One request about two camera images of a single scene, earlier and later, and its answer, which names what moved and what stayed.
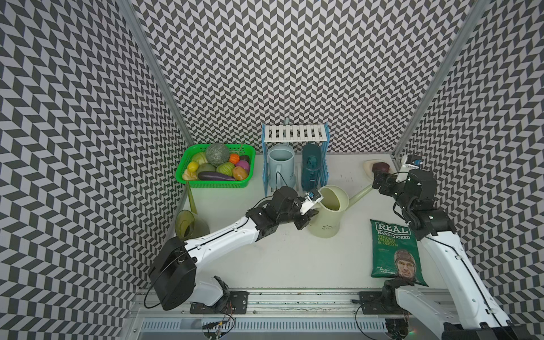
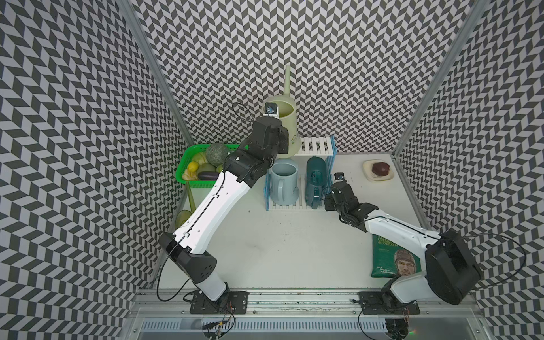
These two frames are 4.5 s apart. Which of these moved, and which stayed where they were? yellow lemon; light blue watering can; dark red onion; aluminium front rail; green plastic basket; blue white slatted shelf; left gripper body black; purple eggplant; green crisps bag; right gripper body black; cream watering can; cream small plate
Moved: blue white slatted shelf; right gripper body black; left gripper body black; cream watering can
Stayed: aluminium front rail; green crisps bag; green plastic basket; yellow lemon; cream small plate; dark red onion; purple eggplant; light blue watering can
